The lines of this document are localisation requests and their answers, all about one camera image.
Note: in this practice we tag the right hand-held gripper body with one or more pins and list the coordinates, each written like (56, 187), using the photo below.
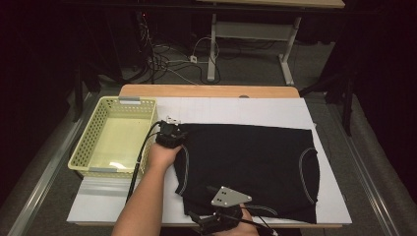
(229, 196)

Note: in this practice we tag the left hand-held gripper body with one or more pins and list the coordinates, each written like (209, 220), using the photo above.
(170, 136)

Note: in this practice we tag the black knit vest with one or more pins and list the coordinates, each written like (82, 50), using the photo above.
(246, 157)

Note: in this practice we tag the yellow plastic basket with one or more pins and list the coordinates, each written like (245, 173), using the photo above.
(118, 141)

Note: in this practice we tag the person's left hand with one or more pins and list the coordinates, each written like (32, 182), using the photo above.
(162, 157)

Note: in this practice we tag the person's right hand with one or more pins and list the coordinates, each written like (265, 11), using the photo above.
(246, 230)

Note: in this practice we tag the white table cover sheet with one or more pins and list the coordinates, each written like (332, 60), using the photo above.
(229, 111)

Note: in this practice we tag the white power plug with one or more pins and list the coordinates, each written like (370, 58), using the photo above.
(193, 59)

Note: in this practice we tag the dark round table grommet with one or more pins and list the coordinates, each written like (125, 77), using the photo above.
(243, 96)

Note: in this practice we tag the black metal stand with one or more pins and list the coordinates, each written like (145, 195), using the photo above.
(346, 111)
(78, 98)

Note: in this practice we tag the white-legged desk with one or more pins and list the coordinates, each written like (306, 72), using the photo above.
(252, 31)

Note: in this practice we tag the dark curtain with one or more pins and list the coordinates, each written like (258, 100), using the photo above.
(393, 98)
(29, 98)

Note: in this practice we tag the grey floor rail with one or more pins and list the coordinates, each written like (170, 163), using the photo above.
(49, 170)
(367, 183)

